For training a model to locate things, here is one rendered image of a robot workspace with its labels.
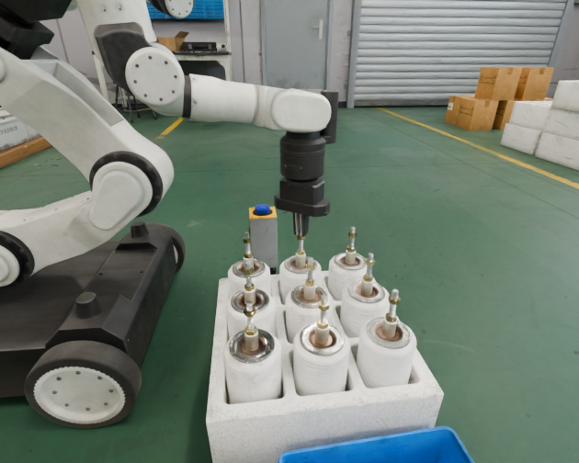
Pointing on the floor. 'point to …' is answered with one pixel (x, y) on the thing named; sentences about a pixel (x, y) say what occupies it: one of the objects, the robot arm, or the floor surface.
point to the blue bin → (389, 449)
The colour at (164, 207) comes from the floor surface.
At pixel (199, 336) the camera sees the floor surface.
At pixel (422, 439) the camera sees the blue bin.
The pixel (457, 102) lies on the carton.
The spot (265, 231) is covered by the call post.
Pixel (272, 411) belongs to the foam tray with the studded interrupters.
